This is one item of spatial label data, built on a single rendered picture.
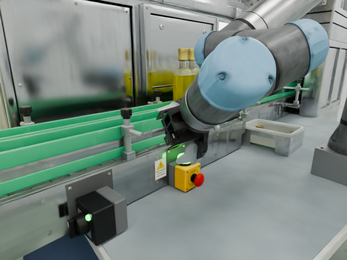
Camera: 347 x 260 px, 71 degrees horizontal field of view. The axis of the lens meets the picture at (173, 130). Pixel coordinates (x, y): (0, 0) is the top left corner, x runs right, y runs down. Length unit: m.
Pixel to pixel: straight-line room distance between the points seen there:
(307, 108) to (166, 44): 1.13
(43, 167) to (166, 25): 0.74
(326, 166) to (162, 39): 0.75
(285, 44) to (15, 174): 0.50
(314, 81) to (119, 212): 1.54
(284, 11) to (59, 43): 0.63
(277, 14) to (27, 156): 0.52
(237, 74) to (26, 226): 0.47
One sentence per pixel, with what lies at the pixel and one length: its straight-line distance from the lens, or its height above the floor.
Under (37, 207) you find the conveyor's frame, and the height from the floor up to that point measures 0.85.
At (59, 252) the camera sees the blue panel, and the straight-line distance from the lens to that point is 0.66.
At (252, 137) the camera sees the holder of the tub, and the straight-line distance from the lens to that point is 1.12.
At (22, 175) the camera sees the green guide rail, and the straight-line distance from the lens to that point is 0.55.
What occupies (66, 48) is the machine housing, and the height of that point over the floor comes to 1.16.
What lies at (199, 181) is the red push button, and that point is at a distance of 0.70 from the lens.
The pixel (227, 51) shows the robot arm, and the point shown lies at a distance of 0.27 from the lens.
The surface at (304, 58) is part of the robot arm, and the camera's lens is 0.36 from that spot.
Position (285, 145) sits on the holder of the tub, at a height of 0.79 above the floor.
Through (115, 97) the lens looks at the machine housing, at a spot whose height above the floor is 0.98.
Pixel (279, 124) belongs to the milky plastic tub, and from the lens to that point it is 1.23.
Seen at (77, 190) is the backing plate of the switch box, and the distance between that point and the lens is 0.58.
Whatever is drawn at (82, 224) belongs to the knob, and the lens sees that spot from 0.55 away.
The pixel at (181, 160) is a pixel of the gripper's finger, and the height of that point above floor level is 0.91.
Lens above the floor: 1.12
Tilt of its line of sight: 16 degrees down
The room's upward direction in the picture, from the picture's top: straight up
